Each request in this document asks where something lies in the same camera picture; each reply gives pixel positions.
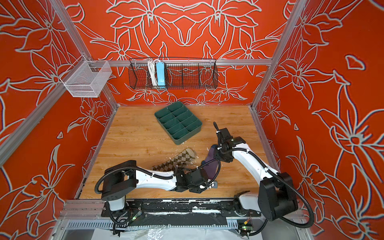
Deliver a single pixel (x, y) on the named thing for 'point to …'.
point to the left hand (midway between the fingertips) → (205, 179)
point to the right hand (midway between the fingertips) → (215, 156)
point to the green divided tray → (179, 122)
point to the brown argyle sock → (183, 160)
